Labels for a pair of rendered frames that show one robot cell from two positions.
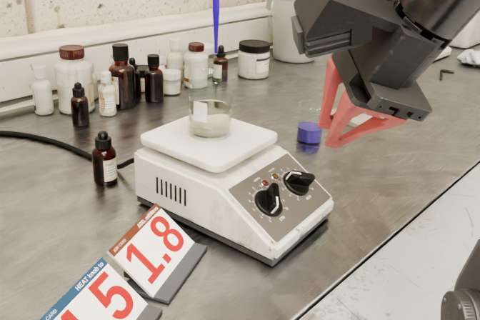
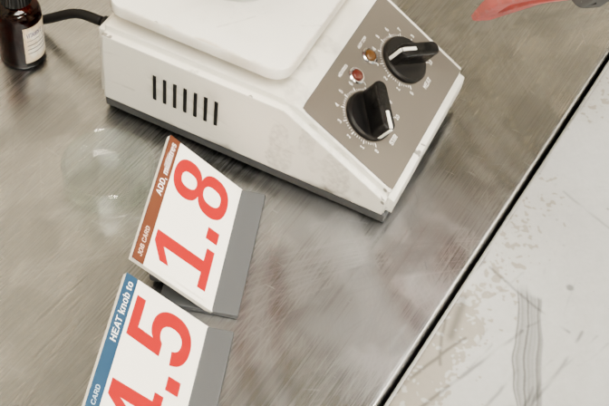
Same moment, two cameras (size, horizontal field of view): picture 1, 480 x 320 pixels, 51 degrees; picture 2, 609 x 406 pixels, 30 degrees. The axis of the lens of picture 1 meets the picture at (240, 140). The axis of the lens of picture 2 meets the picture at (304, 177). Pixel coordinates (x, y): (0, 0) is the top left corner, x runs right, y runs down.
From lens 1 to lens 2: 0.25 m
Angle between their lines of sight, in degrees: 28
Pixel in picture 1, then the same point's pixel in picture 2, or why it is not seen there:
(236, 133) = not seen: outside the picture
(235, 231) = (316, 171)
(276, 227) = (388, 160)
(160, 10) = not seen: outside the picture
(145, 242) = (176, 219)
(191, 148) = (219, 25)
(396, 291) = (577, 243)
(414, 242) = (597, 137)
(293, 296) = (427, 275)
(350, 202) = (483, 57)
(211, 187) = (271, 105)
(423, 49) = not seen: outside the picture
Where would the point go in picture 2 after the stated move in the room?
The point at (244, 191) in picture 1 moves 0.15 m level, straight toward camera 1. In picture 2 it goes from (328, 103) to (378, 319)
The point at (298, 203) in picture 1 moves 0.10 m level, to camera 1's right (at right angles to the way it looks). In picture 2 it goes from (412, 101) to (565, 93)
